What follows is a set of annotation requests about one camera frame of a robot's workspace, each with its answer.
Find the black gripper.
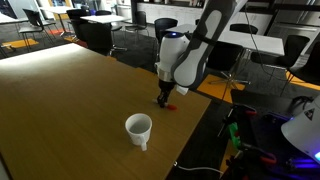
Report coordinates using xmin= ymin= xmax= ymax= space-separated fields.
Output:
xmin=156 ymin=79 xmax=177 ymax=109

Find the white pen red cap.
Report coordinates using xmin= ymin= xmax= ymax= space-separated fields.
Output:
xmin=152 ymin=98 xmax=178 ymax=111

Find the white ceramic mug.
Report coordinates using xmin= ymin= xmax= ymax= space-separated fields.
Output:
xmin=124 ymin=113 xmax=154 ymax=152

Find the black chair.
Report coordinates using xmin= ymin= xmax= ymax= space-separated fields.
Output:
xmin=78 ymin=22 xmax=115 ymax=56
xmin=205 ymin=41 xmax=251 ymax=86
xmin=124 ymin=10 xmax=150 ymax=38
xmin=153 ymin=17 xmax=179 ymax=45
xmin=229 ymin=23 xmax=259 ymax=35
xmin=251 ymin=34 xmax=311 ymax=98
xmin=66 ymin=8 xmax=90 ymax=40
xmin=287 ymin=41 xmax=320 ymax=86
xmin=18 ymin=8 xmax=58 ymax=52
xmin=94 ymin=9 xmax=113 ymax=17

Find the green clamp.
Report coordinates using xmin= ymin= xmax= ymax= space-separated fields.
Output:
xmin=227 ymin=121 xmax=242 ymax=148

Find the white cabinet counter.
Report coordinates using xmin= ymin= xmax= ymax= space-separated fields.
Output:
xmin=136 ymin=1 xmax=275 ymax=35

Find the small white table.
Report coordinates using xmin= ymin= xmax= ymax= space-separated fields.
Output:
xmin=0 ymin=12 xmax=30 ymax=25
xmin=79 ymin=14 xmax=130 ymax=25
xmin=39 ymin=5 xmax=76 ymax=33

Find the long white table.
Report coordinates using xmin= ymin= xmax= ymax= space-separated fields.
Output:
xmin=166 ymin=23 xmax=286 ymax=57

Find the grey metal cabinet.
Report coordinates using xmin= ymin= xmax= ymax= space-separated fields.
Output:
xmin=266 ymin=9 xmax=320 ymax=52

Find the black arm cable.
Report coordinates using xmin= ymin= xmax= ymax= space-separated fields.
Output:
xmin=187 ymin=29 xmax=218 ymax=48

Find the black clamp red handle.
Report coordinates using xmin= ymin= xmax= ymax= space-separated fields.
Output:
xmin=232 ymin=143 xmax=278 ymax=180
xmin=217 ymin=104 xmax=258 ymax=138

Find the thin white cable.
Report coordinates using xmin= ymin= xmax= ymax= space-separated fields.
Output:
xmin=174 ymin=161 xmax=225 ymax=175

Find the long black hanging cable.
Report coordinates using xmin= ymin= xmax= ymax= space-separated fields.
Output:
xmin=244 ymin=0 xmax=292 ymax=83

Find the black cable loop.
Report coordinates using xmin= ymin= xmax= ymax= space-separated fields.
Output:
xmin=289 ymin=95 xmax=315 ymax=113

